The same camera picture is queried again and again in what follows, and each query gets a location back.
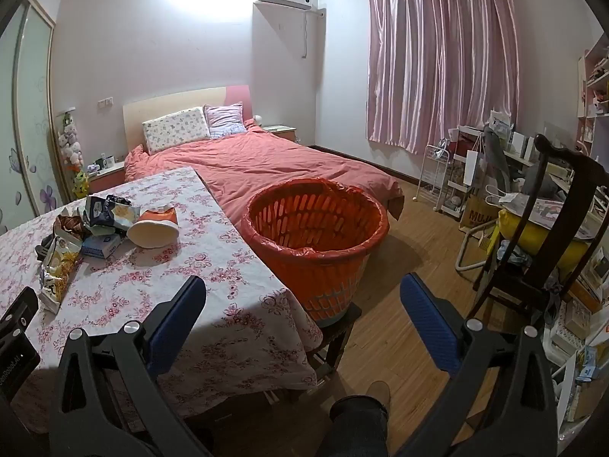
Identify white storage cart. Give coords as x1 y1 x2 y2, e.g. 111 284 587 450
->
440 126 486 215

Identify white tube frame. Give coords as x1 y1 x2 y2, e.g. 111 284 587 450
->
454 226 498 272

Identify white air conditioner pipe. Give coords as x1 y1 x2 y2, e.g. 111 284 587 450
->
303 8 327 59

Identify brown snack bag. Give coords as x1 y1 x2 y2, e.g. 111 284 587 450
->
53 213 93 243

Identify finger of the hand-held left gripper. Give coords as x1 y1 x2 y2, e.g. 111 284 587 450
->
0 288 39 339

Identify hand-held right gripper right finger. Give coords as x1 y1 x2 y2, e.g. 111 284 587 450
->
400 272 560 457

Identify white paper bag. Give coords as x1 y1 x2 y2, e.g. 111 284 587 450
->
464 150 488 186

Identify yellow silver chip bag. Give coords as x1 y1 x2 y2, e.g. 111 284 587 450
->
37 235 84 316

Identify yellow cushion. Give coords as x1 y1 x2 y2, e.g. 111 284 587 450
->
497 209 593 267

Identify floral sliding wardrobe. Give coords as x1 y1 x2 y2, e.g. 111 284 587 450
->
0 0 65 236

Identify green yellow plush toy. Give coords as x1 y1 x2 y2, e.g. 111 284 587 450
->
71 169 91 198

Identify pink curtain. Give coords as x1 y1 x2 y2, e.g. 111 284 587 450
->
365 0 520 155

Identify yellow white snack bag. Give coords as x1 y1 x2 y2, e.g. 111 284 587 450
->
107 195 142 239

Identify instant noodle cup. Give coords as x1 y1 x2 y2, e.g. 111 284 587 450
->
126 205 180 249

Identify hanging plush toys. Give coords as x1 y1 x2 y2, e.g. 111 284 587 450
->
57 112 86 172

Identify blue white snack bag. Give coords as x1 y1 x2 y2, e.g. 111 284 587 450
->
83 194 117 229

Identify pink striped pillow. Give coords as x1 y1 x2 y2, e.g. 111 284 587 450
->
204 101 248 140

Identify pink white bookshelf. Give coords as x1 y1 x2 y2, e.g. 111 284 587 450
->
576 33 609 153

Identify grey cloth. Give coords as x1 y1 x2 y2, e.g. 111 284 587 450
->
483 126 515 189

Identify white wire rack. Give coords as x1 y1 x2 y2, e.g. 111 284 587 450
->
419 143 453 211

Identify pile of boxes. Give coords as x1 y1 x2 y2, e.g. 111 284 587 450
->
547 286 609 439

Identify newspaper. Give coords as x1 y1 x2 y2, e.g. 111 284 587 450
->
499 197 605 240

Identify person's leg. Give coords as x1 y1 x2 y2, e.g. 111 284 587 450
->
326 396 393 457

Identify floral tablecloth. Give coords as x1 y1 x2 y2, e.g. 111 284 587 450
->
0 166 324 434

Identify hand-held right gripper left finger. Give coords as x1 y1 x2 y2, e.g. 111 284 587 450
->
48 275 215 457

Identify orange plastic basket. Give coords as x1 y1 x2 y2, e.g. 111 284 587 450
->
242 177 392 328

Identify bed with pink duvet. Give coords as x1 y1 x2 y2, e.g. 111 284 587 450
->
124 126 405 229

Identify dark wooden stool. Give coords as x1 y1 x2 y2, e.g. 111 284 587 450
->
304 302 363 382

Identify beige pink bed headboard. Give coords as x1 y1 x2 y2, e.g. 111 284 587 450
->
123 85 251 129

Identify brown paper bag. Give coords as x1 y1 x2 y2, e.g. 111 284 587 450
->
459 190 500 236

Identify pink white nightstand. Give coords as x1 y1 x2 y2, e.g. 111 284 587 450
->
261 125 298 144
88 161 127 196

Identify dark wooden chair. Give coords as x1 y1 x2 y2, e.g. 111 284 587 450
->
466 133 607 327

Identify person's brown shoe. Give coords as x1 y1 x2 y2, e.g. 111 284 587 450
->
368 381 392 412

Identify white floral pillow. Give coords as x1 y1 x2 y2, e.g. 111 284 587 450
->
142 109 211 155

